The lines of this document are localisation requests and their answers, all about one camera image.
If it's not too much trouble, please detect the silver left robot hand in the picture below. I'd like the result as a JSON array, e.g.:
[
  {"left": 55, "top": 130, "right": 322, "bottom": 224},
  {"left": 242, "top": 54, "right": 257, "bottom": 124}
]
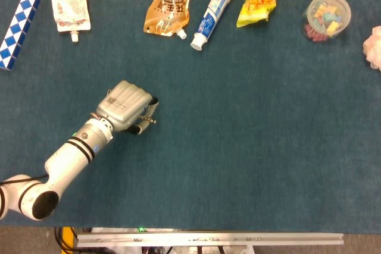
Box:
[{"left": 95, "top": 80, "right": 160, "bottom": 135}]

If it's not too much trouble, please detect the yellow snack packet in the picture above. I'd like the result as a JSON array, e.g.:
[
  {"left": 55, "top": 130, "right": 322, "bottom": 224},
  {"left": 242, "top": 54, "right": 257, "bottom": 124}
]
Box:
[{"left": 236, "top": 0, "right": 282, "bottom": 28}]

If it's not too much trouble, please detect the teal felt table cloth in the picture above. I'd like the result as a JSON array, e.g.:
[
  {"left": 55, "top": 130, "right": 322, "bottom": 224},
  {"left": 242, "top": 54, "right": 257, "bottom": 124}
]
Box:
[{"left": 0, "top": 0, "right": 381, "bottom": 234}]

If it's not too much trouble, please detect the white spouted drink pouch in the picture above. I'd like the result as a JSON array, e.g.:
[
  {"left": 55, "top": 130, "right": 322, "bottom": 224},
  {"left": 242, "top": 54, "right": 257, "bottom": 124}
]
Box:
[{"left": 49, "top": 0, "right": 92, "bottom": 43}]

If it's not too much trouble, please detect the orange spouted food pouch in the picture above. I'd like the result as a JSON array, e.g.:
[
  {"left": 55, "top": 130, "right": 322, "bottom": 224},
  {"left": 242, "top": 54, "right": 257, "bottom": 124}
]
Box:
[{"left": 143, "top": 0, "right": 199, "bottom": 40}]

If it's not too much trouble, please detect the blue white toothpaste tube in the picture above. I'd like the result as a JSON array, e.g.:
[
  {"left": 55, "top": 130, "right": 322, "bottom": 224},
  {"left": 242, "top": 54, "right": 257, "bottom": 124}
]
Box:
[{"left": 190, "top": 0, "right": 240, "bottom": 51}]

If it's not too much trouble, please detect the blue white snake puzzle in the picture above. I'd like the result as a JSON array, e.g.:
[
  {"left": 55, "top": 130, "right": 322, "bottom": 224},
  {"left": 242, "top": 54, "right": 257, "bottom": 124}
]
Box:
[{"left": 0, "top": 0, "right": 42, "bottom": 71}]

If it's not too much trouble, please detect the clear jar of binder clips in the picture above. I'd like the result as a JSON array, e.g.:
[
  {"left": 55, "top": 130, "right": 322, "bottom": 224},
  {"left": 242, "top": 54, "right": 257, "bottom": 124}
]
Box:
[{"left": 302, "top": 0, "right": 352, "bottom": 42}]

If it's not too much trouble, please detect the pale pink bath pouf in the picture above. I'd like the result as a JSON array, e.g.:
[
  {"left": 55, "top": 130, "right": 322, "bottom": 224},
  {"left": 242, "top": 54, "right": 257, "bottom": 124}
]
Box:
[{"left": 363, "top": 26, "right": 381, "bottom": 72}]

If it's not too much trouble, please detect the yellow black cable bundle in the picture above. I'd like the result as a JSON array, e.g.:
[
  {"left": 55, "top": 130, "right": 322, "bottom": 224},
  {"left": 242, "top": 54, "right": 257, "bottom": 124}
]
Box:
[{"left": 54, "top": 227, "right": 79, "bottom": 254}]

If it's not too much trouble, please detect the aluminium profile rail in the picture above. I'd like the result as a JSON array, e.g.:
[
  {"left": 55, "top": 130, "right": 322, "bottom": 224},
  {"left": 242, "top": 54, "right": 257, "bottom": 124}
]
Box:
[{"left": 76, "top": 231, "right": 345, "bottom": 248}]

